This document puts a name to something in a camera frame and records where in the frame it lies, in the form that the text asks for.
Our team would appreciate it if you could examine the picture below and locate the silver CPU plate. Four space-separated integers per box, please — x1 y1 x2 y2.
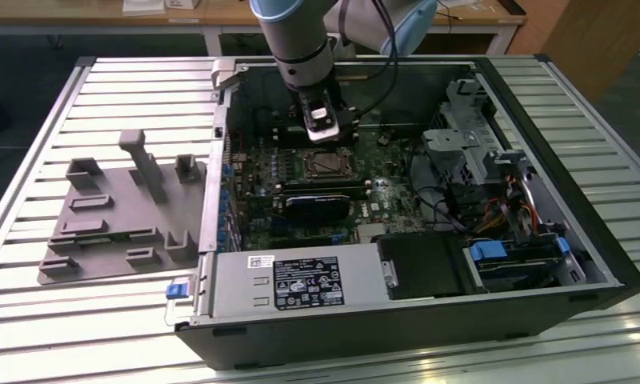
310 154 347 174

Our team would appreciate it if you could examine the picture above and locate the black RAM slot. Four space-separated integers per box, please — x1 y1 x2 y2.
282 186 368 198
280 180 367 190

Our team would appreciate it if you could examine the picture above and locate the CPU socket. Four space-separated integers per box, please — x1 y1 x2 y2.
298 148 356 182

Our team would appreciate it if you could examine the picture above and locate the green motherboard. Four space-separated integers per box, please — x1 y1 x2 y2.
222 126 434 253

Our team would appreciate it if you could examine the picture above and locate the black graphics card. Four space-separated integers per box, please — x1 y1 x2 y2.
283 192 355 223

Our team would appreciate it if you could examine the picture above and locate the metal disk bay cage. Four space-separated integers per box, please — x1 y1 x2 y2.
419 78 533 187

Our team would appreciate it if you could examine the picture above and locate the small silver heatsink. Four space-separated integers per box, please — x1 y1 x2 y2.
359 223 391 242

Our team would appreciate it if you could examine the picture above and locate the black drive box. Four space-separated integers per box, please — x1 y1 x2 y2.
376 233 484 301

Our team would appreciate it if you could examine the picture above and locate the wooden desk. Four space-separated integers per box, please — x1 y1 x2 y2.
0 0 530 57

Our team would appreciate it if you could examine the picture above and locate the blue disk carrier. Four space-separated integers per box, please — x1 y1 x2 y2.
467 238 510 263

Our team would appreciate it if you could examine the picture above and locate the grey power supply unit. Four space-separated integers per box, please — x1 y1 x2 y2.
211 244 394 319

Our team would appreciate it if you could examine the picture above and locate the grey parts rack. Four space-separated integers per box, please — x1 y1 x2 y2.
36 129 211 286

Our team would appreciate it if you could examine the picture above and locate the wooden cabinet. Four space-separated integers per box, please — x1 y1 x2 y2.
506 0 640 106

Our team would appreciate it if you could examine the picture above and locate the blue case latch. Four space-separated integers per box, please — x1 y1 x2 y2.
166 279 190 300

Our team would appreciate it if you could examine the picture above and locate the black PC case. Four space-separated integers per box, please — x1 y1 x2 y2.
174 54 640 371

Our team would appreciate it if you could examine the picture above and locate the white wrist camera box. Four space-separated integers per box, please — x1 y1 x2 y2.
300 93 344 143

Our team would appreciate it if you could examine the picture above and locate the yellow wire bundle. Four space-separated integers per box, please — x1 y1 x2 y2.
476 198 515 235

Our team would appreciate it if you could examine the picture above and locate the orange wire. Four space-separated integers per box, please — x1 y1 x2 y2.
521 198 542 235

